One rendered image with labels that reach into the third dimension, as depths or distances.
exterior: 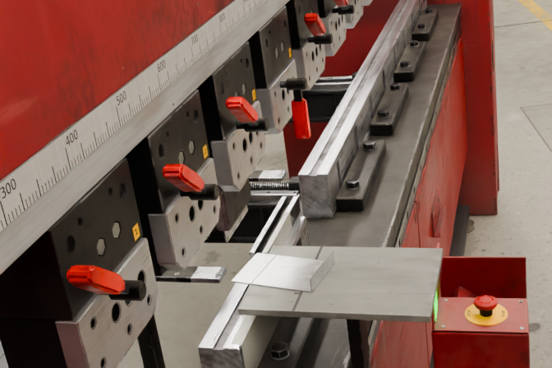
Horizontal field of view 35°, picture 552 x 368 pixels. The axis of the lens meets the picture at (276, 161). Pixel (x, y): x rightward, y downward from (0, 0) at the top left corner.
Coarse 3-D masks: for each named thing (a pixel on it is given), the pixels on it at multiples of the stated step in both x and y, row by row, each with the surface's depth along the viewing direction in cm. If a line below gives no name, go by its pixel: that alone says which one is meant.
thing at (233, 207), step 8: (248, 184) 126; (224, 192) 117; (232, 192) 120; (240, 192) 123; (248, 192) 126; (224, 200) 117; (232, 200) 120; (240, 200) 123; (248, 200) 126; (224, 208) 118; (232, 208) 120; (240, 208) 123; (224, 216) 118; (232, 216) 120; (240, 216) 125; (216, 224) 119; (224, 224) 119; (232, 224) 120; (224, 232) 119; (232, 232) 122
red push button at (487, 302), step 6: (474, 300) 148; (480, 300) 147; (486, 300) 147; (492, 300) 147; (480, 306) 146; (486, 306) 146; (492, 306) 146; (480, 312) 148; (486, 312) 147; (492, 312) 148
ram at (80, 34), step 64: (0, 0) 64; (64, 0) 72; (128, 0) 84; (192, 0) 99; (0, 64) 64; (64, 64) 72; (128, 64) 83; (0, 128) 63; (64, 128) 72; (128, 128) 83; (64, 192) 72; (0, 256) 63
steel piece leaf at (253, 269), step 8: (256, 256) 132; (264, 256) 131; (272, 256) 131; (248, 264) 130; (256, 264) 129; (264, 264) 129; (240, 272) 128; (248, 272) 127; (256, 272) 127; (232, 280) 126; (240, 280) 126; (248, 280) 125
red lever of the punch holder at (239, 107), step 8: (232, 104) 103; (240, 104) 103; (248, 104) 105; (232, 112) 104; (240, 112) 104; (248, 112) 105; (256, 112) 108; (240, 120) 107; (248, 120) 107; (256, 120) 108; (264, 120) 110; (240, 128) 111; (248, 128) 110; (256, 128) 110; (264, 128) 110
